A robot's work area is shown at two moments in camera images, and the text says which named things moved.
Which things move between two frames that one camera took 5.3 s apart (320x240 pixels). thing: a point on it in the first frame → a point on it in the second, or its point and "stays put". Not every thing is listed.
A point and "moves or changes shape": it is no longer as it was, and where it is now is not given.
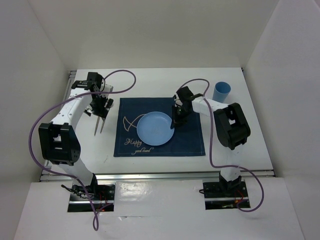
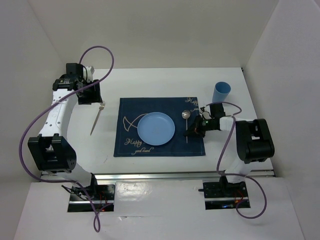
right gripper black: [176, 120] → [195, 130]
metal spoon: [103, 120] moves or changes shape
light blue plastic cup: [221, 91] stays put
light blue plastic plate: [154, 128] stays put
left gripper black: [102, 111] → [95, 97]
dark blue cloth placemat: [188, 138] stays put
